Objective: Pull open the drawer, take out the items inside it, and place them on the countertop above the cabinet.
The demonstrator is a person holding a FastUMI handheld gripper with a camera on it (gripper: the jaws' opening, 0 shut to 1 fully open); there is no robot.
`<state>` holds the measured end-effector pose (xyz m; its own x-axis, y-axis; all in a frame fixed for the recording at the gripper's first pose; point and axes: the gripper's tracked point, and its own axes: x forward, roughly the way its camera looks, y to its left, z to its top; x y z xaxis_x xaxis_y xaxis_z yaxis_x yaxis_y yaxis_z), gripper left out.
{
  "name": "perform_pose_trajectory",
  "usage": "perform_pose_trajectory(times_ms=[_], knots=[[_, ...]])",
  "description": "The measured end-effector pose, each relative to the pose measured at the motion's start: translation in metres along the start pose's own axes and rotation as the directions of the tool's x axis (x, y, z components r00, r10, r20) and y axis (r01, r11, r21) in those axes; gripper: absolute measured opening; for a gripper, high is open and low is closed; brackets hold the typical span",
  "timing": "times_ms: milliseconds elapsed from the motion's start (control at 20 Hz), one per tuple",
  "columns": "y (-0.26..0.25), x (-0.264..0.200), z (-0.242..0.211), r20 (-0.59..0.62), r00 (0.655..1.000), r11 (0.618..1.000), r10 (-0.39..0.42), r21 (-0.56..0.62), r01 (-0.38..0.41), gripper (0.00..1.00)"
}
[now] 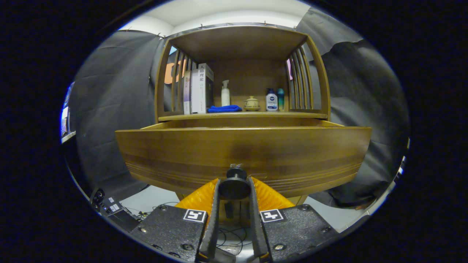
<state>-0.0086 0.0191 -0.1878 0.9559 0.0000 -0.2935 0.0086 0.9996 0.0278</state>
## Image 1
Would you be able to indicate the wooden countertop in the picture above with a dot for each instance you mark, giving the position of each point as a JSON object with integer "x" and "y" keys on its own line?
{"x": 256, "y": 114}

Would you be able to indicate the black electronic box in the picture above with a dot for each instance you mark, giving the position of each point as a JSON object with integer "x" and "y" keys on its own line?
{"x": 113, "y": 212}

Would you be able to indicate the thin pale purple book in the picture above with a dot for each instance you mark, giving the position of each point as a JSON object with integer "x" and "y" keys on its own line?
{"x": 187, "y": 95}

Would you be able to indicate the white furniture edge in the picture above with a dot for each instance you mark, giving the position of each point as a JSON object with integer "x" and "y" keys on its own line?
{"x": 401, "y": 168}

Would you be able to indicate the beige lidded tea cup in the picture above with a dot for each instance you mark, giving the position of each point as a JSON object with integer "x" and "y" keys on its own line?
{"x": 252, "y": 104}

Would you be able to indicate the thick white book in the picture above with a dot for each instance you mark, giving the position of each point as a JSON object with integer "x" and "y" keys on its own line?
{"x": 199, "y": 91}

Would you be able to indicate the white edged panel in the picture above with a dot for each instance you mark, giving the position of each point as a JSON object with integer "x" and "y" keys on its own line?
{"x": 65, "y": 120}

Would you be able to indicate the teal slim bottle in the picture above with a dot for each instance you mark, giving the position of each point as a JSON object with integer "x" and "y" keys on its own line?
{"x": 280, "y": 98}

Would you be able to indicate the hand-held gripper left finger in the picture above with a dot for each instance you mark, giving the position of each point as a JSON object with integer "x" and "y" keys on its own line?
{"x": 213, "y": 226}

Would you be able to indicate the white lotion bottle blue cap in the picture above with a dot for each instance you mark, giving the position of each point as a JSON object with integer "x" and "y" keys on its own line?
{"x": 271, "y": 101}

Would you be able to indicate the white pump bottle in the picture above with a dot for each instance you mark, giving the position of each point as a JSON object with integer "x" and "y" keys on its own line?
{"x": 225, "y": 96}

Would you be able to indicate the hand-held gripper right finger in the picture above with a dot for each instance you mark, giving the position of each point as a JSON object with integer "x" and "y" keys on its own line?
{"x": 256, "y": 226}

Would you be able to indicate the black round drawer knob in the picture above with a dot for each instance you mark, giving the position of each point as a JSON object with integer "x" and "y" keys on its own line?
{"x": 234, "y": 186}

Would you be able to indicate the blue folded cloth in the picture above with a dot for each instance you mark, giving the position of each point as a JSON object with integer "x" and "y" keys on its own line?
{"x": 223, "y": 109}

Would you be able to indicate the wooden drawer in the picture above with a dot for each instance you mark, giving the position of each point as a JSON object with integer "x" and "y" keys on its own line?
{"x": 237, "y": 146}

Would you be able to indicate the wooden cabinet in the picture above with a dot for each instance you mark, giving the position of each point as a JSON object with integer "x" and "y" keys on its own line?
{"x": 248, "y": 73}

